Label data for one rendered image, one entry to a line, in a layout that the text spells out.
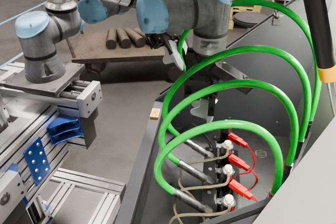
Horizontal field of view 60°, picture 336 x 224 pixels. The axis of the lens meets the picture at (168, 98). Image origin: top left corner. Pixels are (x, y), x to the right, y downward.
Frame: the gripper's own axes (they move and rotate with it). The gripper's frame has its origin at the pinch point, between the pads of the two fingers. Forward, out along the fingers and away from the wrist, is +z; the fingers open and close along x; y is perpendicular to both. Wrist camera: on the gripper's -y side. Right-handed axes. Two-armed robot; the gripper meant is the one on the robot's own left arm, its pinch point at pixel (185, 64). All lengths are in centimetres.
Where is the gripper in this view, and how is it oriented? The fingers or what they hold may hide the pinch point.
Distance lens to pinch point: 84.6
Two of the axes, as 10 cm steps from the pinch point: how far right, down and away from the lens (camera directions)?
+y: -6.2, 3.3, 7.1
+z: 3.8, 9.2, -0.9
